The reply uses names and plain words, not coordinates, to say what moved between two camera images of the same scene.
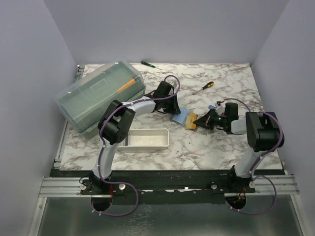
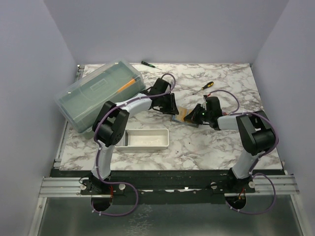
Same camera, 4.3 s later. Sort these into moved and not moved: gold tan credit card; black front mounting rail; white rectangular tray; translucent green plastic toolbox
Moved: gold tan credit card
Not moved: white rectangular tray; translucent green plastic toolbox; black front mounting rail
